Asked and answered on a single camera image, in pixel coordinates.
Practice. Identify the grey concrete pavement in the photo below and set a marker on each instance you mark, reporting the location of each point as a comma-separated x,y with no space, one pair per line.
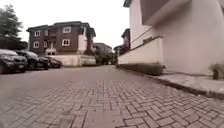
196,82

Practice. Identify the dark grey car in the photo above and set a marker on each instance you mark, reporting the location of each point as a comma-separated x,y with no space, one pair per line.
10,61

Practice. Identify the potted plant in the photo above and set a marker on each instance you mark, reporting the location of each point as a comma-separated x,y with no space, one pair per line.
216,70

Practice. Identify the dark red car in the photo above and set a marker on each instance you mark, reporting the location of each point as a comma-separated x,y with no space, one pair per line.
54,62

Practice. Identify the reddish brick paved road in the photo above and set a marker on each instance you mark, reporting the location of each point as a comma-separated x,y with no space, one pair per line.
100,96

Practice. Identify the pale low wall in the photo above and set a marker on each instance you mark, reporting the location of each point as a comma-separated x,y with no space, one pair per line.
75,60

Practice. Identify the low dark hedge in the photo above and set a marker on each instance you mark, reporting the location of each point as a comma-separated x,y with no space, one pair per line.
141,68

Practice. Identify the black car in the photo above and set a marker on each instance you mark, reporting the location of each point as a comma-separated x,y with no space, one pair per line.
31,59

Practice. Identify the dark building behind white wall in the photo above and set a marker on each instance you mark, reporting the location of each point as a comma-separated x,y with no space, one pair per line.
124,41

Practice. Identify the distant building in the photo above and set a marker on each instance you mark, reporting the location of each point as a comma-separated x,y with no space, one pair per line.
102,49

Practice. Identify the tree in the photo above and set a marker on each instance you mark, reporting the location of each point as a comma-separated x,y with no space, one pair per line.
8,25

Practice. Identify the brown brick building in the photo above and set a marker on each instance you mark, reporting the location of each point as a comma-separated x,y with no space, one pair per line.
63,36

